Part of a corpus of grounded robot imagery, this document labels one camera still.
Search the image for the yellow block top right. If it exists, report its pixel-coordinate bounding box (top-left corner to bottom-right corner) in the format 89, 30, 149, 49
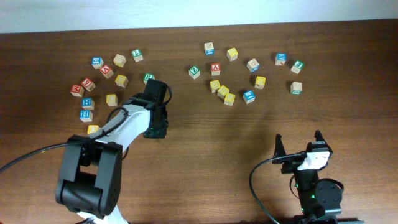
226, 47, 238, 61

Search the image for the plain blue-sided block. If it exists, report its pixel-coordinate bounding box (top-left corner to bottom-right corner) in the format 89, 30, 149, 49
204, 42, 215, 55
247, 58, 259, 73

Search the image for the yellow block cluster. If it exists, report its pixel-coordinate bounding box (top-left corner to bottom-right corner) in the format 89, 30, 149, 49
217, 85, 229, 99
224, 93, 236, 106

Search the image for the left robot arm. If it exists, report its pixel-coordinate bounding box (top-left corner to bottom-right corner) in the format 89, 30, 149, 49
55, 79, 172, 223

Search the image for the red A block left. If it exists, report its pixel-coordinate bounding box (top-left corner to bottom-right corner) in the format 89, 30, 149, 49
100, 65, 114, 78

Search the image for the red a block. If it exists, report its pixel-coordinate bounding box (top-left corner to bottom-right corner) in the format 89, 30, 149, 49
100, 65, 114, 78
210, 63, 221, 76

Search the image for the red M block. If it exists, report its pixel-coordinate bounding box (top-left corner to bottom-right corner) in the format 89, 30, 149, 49
70, 85, 85, 97

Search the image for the red A block right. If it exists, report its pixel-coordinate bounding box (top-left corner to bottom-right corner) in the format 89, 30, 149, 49
210, 63, 221, 76

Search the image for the plain yellow-edged block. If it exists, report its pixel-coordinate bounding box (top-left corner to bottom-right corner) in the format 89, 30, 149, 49
113, 54, 126, 67

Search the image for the yellow block middle cluster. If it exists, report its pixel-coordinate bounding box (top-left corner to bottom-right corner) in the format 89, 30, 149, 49
217, 85, 229, 99

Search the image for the green L block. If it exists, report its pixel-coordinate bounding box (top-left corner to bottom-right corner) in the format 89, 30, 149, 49
131, 49, 143, 62

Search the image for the yellow O block left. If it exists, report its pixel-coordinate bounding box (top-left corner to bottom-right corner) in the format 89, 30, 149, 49
87, 124, 100, 135

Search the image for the blue h block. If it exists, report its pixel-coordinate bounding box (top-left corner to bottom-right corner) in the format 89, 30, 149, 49
79, 110, 93, 122
81, 98, 95, 110

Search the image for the blue E block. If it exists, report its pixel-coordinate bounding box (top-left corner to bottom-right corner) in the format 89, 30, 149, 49
243, 90, 256, 104

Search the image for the plain blue-sided block top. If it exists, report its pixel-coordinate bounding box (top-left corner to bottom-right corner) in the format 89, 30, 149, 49
204, 42, 215, 55

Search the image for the green J block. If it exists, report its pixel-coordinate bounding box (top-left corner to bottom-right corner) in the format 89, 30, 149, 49
290, 60, 305, 74

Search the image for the yellow C block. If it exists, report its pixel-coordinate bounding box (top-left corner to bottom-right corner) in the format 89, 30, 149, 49
106, 94, 118, 106

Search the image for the red 9 block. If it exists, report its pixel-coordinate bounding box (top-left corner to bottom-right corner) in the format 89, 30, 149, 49
81, 78, 96, 91

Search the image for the blue K block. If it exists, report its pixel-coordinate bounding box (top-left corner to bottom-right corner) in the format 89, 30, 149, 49
275, 53, 287, 65

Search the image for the yellow block upper left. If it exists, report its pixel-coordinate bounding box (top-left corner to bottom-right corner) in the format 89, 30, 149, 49
115, 74, 128, 88

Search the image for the yellow block lower cluster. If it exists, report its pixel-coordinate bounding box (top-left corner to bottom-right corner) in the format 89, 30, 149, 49
224, 93, 236, 106

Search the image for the yellow S block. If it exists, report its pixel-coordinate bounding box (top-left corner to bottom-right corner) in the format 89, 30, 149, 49
210, 80, 221, 93

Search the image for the blue 5 block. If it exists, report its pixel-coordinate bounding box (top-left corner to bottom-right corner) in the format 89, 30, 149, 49
91, 57, 104, 69

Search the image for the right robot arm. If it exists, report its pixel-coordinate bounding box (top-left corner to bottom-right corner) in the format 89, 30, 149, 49
272, 130, 344, 223

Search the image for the blue H block upper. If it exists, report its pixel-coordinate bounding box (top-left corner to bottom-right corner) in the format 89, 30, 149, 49
81, 98, 95, 110

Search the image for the green Z block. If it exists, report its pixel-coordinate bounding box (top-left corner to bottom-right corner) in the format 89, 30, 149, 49
188, 66, 200, 79

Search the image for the plain blue-sided block right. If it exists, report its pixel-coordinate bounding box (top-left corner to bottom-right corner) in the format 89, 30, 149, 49
247, 58, 259, 73

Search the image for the plain green-sided block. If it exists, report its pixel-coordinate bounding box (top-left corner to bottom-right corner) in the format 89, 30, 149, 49
290, 82, 302, 95

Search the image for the green R block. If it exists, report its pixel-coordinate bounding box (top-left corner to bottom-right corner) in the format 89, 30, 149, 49
143, 73, 155, 84

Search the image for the blue H block lower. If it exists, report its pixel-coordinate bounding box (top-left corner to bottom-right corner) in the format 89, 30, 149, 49
79, 110, 93, 122

